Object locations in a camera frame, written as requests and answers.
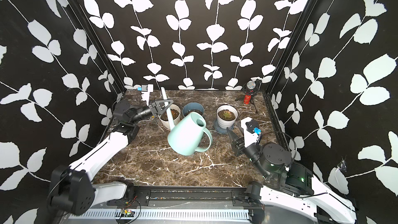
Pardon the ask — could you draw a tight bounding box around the white pot succulent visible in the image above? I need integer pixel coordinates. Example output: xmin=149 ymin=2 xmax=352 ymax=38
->
xmin=217 ymin=105 xmax=238 ymax=129
xmin=159 ymin=103 xmax=182 ymax=131

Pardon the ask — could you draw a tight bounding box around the mint green watering can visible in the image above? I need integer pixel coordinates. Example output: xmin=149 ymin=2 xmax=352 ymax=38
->
xmin=161 ymin=87 xmax=212 ymax=156

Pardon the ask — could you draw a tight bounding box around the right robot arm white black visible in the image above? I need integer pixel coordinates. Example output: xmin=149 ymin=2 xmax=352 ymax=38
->
xmin=227 ymin=128 xmax=357 ymax=224

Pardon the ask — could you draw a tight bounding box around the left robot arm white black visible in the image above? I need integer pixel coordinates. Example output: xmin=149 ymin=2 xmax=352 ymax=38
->
xmin=46 ymin=99 xmax=174 ymax=215

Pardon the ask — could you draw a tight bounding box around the blue pot middle succulent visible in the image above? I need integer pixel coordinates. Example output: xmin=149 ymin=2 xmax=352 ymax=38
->
xmin=182 ymin=102 xmax=205 ymax=117

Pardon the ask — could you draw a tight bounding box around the blue saucer under right pot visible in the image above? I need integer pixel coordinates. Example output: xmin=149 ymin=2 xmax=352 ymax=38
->
xmin=214 ymin=118 xmax=235 ymax=134

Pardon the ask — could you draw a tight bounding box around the red glitter microphone on stand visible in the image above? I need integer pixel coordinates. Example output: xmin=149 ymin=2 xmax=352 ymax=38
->
xmin=235 ymin=79 xmax=262 ymax=114

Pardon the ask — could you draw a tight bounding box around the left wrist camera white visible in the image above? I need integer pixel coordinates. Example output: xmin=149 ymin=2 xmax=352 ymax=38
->
xmin=137 ymin=84 xmax=154 ymax=106

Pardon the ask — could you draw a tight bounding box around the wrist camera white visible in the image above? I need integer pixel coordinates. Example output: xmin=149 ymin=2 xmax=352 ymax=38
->
xmin=240 ymin=117 xmax=261 ymax=148
xmin=137 ymin=84 xmax=154 ymax=106

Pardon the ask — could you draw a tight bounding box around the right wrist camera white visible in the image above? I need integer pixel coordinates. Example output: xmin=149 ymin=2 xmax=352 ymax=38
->
xmin=240 ymin=117 xmax=261 ymax=148

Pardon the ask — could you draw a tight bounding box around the white slotted cable duct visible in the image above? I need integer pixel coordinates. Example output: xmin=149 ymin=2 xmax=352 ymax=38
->
xmin=69 ymin=208 xmax=250 ymax=222

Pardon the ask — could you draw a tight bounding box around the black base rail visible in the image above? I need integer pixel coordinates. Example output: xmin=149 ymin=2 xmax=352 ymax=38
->
xmin=107 ymin=186 xmax=315 ymax=207

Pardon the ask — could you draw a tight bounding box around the small circuit board with wires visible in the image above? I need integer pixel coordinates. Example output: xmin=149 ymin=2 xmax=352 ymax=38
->
xmin=115 ymin=208 xmax=136 ymax=219

